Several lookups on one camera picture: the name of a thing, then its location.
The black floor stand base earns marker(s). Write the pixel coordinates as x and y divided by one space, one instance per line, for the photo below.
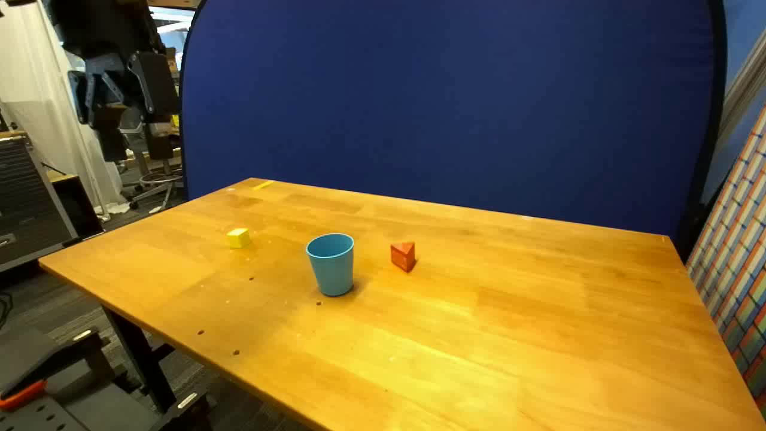
71 386

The white curtain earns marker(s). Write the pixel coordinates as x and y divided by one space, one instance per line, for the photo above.
35 94

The blue round backdrop screen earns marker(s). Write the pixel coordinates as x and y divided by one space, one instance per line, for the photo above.
591 112

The colourful checkered panel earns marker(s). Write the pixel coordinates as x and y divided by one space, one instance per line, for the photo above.
728 263

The black table leg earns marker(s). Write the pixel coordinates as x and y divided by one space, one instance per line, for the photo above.
144 361

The yellow block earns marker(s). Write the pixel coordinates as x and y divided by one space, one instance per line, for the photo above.
237 238

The light blue cup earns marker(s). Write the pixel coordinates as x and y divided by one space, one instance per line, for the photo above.
333 263

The orange triangular block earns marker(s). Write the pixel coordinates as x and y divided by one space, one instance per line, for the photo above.
404 254

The black equipment case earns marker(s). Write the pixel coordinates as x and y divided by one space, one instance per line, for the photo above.
32 216

